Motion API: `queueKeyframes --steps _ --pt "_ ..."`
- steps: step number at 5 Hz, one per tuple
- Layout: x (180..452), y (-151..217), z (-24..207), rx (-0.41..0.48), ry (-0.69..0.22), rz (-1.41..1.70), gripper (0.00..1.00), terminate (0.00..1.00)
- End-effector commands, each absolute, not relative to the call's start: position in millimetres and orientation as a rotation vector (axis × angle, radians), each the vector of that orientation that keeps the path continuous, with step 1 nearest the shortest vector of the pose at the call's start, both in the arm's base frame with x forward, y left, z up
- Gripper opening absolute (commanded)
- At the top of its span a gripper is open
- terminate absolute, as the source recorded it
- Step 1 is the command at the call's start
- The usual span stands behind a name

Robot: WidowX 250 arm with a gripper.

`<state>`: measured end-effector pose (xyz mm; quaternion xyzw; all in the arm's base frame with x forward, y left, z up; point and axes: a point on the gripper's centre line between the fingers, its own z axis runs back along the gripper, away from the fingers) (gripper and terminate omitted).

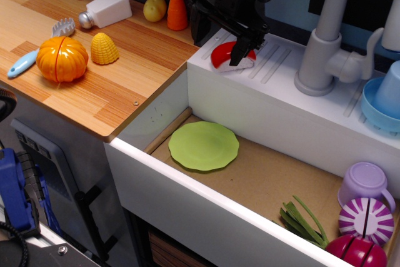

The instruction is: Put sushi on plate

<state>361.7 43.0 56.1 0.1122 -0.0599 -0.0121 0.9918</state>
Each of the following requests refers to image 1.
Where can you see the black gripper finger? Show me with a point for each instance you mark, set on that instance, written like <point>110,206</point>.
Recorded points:
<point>257,43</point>
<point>239,51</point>

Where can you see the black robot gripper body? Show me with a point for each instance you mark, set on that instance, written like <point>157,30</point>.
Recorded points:
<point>241,18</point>

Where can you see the red and white toy sushi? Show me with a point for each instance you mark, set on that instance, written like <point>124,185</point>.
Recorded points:
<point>221,58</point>

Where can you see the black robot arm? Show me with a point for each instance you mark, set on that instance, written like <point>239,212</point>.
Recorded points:
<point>241,18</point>

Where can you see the green plastic plate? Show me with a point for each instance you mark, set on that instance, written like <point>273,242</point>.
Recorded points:
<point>203,146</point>

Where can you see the orange toy carrot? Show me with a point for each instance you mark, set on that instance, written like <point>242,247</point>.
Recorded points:
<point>177,15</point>

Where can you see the grey toy faucet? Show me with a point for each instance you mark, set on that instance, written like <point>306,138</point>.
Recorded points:
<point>324,60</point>

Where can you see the yellow toy potato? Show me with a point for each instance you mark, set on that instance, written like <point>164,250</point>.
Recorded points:
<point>154,10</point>

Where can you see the white toy sink unit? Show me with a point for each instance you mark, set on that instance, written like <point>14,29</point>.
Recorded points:
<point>290,144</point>

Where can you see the white salt shaker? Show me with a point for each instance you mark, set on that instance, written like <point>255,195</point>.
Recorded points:
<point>102,13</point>

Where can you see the blue plastic bowl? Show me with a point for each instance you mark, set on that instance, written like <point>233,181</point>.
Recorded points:
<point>373,115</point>

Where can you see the yellow toy corn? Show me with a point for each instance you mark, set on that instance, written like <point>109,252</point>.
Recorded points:
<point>103,49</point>

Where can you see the light blue plastic cup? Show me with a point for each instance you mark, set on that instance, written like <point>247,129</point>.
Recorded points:
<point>387,97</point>

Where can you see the purple plastic mug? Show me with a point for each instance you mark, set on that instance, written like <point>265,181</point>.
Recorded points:
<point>365,180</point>

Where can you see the orange toy pumpkin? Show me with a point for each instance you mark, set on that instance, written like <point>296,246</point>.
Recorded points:
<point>62,59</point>

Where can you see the green toy leaves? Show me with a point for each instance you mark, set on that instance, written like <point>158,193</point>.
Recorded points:
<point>297,224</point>

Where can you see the purple white toy onion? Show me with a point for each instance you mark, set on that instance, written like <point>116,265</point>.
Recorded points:
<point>367,218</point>

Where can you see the grey toy oven door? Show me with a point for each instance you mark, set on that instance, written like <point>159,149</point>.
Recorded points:
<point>80,212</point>

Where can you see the magenta toy beet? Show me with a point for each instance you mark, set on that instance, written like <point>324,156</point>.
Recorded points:
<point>357,251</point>

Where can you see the blue clamp tool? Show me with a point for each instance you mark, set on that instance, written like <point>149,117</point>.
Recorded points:
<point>25,194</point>

